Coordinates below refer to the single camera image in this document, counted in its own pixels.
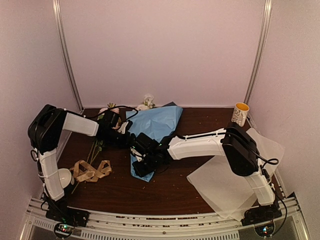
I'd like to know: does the aluminium front rail frame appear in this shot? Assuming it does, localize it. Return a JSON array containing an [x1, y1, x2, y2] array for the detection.
[[17, 197, 311, 240]]

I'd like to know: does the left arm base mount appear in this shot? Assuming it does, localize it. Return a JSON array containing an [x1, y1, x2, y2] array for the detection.
[[40, 196, 90, 240]]

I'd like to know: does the pink rose bunch with leaves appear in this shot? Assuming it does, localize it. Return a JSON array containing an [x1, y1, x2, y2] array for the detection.
[[86, 102, 120, 165]]

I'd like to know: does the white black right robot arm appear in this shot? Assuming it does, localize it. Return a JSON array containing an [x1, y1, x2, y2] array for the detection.
[[129, 124, 280, 221]]

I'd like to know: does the beige ribbon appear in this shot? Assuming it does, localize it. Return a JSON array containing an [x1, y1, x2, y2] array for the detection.
[[70, 160, 112, 183]]

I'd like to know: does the aluminium corner post right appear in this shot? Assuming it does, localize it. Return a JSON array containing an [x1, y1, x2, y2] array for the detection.
[[244, 0, 273, 105]]

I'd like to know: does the white floral mug yellow inside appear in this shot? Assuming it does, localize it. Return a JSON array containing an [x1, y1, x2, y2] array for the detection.
[[231, 102, 250, 127]]

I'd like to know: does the aluminium corner post left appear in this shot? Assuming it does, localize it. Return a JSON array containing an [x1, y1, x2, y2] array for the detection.
[[52, 0, 84, 113]]

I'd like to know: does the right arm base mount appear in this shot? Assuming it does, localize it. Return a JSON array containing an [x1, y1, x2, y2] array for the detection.
[[241, 201, 282, 239]]

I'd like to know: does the white translucent paper sheet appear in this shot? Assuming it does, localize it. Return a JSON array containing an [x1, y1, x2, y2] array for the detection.
[[186, 128, 285, 222]]

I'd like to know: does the blue wrapping paper sheet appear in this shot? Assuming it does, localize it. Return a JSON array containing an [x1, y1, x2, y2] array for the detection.
[[125, 100, 184, 183]]

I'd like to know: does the white fake flower long stem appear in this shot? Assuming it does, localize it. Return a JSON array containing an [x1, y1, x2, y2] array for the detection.
[[135, 94, 156, 111]]

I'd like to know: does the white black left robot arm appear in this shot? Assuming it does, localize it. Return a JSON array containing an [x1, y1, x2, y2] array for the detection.
[[27, 104, 133, 201]]

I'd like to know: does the aluminium corner post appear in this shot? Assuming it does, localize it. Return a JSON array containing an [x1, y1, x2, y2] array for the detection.
[[52, 0, 84, 113], [244, 0, 273, 105]]

